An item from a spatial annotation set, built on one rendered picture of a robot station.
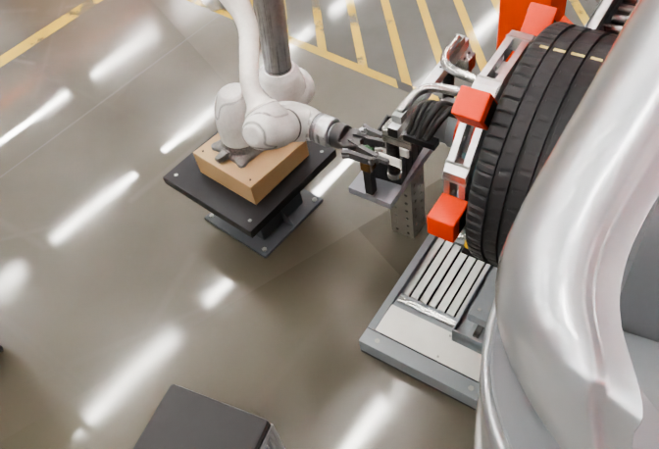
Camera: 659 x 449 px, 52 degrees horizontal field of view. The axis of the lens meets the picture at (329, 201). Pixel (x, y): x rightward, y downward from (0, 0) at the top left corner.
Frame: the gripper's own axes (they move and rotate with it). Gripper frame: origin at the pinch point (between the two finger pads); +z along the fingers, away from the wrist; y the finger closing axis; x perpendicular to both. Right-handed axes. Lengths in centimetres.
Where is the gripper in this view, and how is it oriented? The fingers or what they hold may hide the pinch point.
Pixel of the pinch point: (394, 155)
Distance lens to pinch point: 189.4
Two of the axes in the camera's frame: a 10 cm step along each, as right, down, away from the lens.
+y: -5.4, 6.8, -4.9
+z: 8.3, 3.5, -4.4
